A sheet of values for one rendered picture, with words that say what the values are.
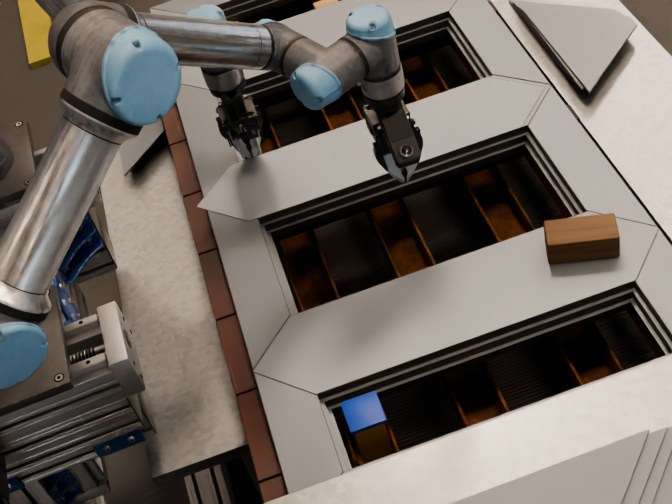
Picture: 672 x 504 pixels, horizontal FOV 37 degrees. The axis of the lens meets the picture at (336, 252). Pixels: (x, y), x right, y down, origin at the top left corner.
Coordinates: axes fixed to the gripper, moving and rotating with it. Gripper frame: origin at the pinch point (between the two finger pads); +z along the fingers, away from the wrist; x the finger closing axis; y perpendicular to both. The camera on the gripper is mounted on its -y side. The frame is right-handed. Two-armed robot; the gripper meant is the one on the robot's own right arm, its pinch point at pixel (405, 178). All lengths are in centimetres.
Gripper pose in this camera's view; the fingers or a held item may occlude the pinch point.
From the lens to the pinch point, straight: 188.0
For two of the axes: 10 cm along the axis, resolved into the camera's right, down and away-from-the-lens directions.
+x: -9.4, 3.5, -0.6
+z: 2.0, 6.6, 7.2
